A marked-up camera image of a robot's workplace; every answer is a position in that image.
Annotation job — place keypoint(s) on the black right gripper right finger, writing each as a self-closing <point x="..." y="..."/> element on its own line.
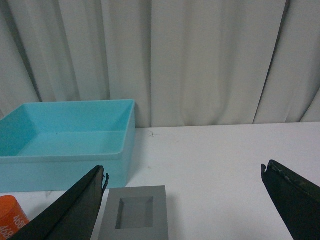
<point x="296" y="199"/>

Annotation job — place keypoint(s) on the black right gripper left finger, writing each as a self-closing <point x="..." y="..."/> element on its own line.
<point x="72" y="216"/>

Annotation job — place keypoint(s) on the light blue plastic box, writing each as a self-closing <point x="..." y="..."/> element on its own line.
<point x="49" y="146"/>

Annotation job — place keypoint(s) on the orange cylindrical part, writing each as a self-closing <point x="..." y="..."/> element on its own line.
<point x="12" y="217"/>

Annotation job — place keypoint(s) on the gray square hollow part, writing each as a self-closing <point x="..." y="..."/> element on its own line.
<point x="135" y="213"/>

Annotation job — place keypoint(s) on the white curtain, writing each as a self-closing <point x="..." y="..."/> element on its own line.
<point x="183" y="62"/>

